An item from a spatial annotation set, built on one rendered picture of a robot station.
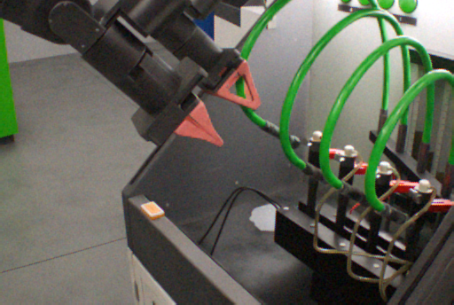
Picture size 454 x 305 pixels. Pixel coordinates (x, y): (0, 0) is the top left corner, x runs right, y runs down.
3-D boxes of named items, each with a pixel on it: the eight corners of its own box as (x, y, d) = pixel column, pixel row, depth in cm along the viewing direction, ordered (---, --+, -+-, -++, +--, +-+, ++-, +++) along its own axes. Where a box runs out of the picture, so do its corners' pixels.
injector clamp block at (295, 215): (271, 268, 101) (275, 208, 95) (305, 252, 106) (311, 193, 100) (393, 361, 75) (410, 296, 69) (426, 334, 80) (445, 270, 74)
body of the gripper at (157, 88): (213, 78, 53) (166, 34, 49) (152, 145, 53) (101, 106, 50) (196, 65, 59) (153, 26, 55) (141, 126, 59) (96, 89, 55)
